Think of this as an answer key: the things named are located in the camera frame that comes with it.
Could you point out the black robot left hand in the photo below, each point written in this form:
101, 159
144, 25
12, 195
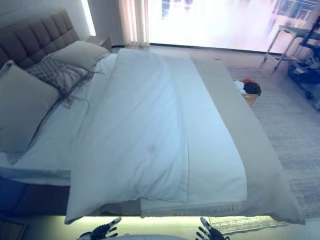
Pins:
105, 231

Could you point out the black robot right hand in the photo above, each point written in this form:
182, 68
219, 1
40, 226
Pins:
210, 233

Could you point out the large white pillow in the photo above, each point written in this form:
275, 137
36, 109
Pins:
140, 125

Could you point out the beige bed blanket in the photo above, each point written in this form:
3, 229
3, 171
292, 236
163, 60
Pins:
262, 162

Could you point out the small grey bedside rug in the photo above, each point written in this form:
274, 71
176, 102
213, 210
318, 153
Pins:
245, 225

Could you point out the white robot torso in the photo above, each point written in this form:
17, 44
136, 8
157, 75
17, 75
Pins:
160, 237

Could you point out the large grey area rug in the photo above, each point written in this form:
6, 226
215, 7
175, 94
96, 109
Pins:
287, 137

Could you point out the white sheeted mattress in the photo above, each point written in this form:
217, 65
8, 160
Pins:
75, 105

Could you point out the wooden laundry basket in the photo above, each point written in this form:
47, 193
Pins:
250, 100

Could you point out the beige pillow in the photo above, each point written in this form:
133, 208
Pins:
77, 53
22, 107

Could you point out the white garment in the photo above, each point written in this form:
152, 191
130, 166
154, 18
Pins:
238, 86

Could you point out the black garment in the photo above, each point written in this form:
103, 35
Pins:
252, 88

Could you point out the red garment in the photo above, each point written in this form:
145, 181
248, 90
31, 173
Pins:
247, 80

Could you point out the fringed patterned throw pillow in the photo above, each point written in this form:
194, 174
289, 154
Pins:
52, 70

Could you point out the black wheeled equipment cart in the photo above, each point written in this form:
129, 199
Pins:
303, 72

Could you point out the wooden nightstand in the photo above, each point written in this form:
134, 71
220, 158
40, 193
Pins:
98, 41

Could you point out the brown tufted headboard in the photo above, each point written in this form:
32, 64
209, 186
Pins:
37, 35

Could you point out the beige curtain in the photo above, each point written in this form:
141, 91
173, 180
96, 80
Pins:
133, 22

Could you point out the grey metal table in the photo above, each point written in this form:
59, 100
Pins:
292, 28

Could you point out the dark brown bed frame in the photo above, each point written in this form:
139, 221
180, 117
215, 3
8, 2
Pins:
37, 200

